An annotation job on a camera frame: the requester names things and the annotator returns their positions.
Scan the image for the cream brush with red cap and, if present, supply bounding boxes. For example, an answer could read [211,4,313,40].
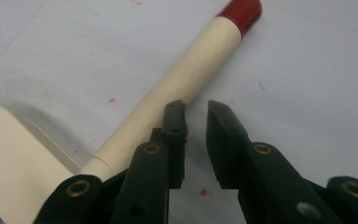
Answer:
[0,0,264,224]

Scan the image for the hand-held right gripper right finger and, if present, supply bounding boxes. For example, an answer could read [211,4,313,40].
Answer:
[206,99,254,191]

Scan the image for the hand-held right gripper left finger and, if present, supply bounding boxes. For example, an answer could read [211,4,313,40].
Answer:
[150,99,189,190]

